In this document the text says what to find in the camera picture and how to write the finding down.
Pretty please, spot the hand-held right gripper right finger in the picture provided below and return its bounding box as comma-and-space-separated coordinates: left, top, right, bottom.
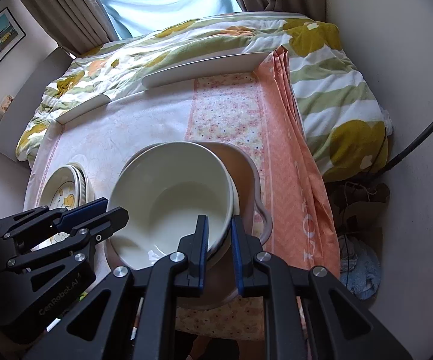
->
231, 215, 405, 360

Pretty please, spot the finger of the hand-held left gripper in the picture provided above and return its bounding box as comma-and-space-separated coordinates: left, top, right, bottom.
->
0, 198, 108, 241
6, 207, 130, 275

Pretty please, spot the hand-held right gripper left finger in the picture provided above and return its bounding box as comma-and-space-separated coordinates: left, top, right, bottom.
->
21, 214, 210, 360

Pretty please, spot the white ribbed small bowl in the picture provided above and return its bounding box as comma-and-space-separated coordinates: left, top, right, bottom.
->
68, 162, 90, 211

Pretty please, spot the small printed dish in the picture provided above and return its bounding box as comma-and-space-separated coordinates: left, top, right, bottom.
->
32, 165, 89, 254

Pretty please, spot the cream round bowl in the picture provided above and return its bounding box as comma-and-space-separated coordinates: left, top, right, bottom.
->
109, 142, 240, 271

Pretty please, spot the pink square bowl with handles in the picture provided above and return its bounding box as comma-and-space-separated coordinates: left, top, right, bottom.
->
104, 140, 273, 310

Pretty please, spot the orange cloth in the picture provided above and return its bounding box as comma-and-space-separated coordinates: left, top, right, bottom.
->
256, 45, 341, 282

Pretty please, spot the short white flat board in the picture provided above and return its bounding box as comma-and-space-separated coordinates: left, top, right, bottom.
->
56, 95, 111, 125

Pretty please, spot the pale pink tablecloth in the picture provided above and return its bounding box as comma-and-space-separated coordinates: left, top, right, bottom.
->
23, 73, 277, 342

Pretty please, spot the blue towel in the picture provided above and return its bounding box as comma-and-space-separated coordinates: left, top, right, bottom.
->
340, 245, 382, 301

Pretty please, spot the floral blanket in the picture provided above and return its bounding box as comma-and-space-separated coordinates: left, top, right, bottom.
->
16, 11, 393, 184

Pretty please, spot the light blue curtain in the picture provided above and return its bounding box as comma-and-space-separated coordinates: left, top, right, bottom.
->
95, 0, 245, 40

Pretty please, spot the black cable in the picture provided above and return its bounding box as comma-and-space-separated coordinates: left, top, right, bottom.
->
385, 92, 433, 175

